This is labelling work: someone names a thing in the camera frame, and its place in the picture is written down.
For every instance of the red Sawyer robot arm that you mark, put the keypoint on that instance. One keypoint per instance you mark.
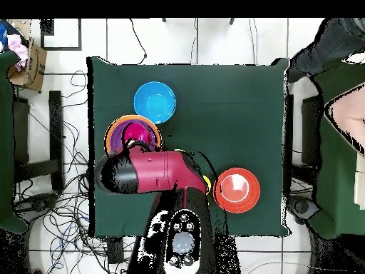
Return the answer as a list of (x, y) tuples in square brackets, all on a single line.
[(159, 171)]

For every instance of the white box stack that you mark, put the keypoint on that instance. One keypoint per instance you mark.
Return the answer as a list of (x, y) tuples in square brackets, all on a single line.
[(360, 182)]

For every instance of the small pink bowl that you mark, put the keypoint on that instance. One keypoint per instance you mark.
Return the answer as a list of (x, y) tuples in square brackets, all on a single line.
[(137, 131)]

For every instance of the pink cloth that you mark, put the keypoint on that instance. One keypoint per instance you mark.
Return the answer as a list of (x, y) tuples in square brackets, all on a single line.
[(17, 48)]

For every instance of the black bench frame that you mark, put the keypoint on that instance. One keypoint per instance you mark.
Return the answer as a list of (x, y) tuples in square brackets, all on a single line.
[(55, 128)]

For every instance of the red bowl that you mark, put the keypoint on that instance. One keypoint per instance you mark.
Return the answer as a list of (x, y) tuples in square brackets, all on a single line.
[(236, 189)]

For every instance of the yellow cup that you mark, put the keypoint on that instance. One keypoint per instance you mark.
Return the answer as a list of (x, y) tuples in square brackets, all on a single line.
[(207, 182)]

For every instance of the small black box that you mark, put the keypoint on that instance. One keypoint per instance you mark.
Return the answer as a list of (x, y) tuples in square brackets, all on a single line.
[(115, 251)]

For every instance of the blue bowl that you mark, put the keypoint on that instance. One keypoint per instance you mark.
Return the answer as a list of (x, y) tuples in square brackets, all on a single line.
[(154, 102)]

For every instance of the cardboard box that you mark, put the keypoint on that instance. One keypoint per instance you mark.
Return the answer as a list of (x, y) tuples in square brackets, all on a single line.
[(35, 71)]

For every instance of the purple bowl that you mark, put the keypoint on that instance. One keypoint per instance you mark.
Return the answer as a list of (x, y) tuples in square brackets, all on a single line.
[(115, 137)]

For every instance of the large orange bowl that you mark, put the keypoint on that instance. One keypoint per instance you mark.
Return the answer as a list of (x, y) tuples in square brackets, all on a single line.
[(107, 137)]

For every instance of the black framed white board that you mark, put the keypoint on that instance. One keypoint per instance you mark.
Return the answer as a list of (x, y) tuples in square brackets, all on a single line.
[(79, 34)]

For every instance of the green cloth covered table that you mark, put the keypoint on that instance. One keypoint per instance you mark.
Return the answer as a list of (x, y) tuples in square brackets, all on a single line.
[(339, 199), (5, 142)]

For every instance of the dark green tablecloth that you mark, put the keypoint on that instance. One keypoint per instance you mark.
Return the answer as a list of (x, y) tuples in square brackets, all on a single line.
[(228, 114)]

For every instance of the person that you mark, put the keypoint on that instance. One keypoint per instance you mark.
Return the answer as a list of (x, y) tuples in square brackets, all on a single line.
[(328, 42)]

